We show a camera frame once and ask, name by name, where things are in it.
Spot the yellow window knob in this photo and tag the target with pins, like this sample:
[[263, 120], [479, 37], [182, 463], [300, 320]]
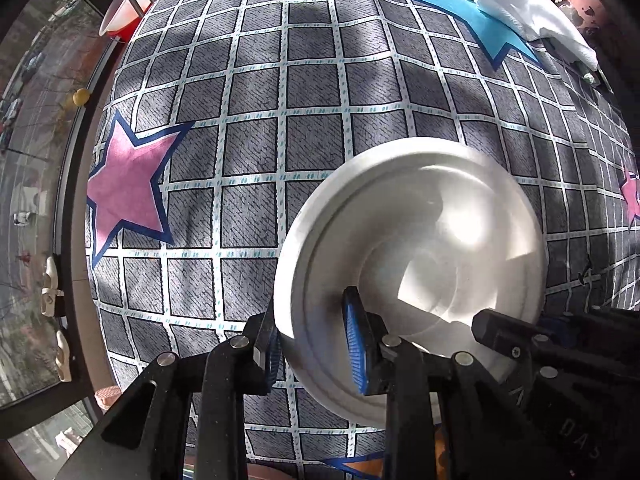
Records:
[[81, 96]]

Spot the pink plastic basin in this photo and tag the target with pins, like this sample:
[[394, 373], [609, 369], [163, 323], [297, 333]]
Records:
[[122, 12]]

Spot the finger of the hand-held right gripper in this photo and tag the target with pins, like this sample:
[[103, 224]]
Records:
[[500, 332], [600, 327]]

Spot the large white round plate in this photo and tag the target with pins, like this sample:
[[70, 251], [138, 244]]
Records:
[[425, 240]]

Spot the white towel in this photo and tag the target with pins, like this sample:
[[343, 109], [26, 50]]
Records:
[[525, 10]]

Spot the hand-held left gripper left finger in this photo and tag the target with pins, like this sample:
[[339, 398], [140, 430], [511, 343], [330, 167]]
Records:
[[271, 365]]

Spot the pink cylindrical flask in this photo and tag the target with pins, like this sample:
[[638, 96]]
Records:
[[595, 10]]

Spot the grey checked star tablecloth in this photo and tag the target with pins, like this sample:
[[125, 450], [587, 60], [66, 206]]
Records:
[[250, 85]]

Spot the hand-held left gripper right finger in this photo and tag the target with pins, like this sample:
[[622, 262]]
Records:
[[356, 340]]

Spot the small pale packet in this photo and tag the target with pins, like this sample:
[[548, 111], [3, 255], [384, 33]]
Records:
[[590, 78]]

